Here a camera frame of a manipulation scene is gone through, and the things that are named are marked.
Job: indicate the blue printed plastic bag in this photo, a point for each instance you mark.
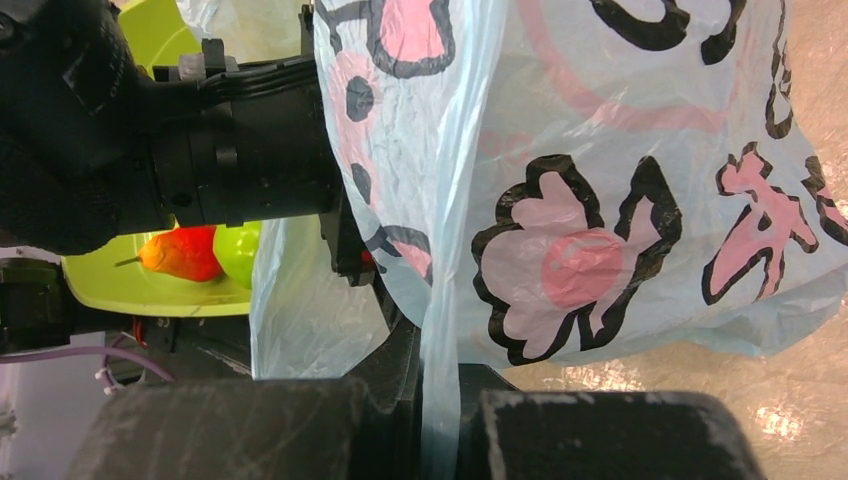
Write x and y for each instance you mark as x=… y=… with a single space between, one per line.
x=576 y=181

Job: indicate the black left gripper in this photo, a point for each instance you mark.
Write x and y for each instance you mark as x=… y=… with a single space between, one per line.
x=93 y=147

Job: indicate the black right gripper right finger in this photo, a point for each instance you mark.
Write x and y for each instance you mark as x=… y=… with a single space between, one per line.
x=511 y=434

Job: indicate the lime green plastic tray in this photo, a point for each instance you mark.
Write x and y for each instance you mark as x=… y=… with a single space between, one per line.
x=157 y=36

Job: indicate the red orange fake pear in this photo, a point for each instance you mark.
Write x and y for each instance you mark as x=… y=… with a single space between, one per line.
x=184 y=252

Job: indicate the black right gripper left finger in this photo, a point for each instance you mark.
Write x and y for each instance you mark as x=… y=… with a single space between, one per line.
x=361 y=426

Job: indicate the green fake apple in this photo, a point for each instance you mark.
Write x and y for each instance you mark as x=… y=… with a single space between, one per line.
x=235 y=249

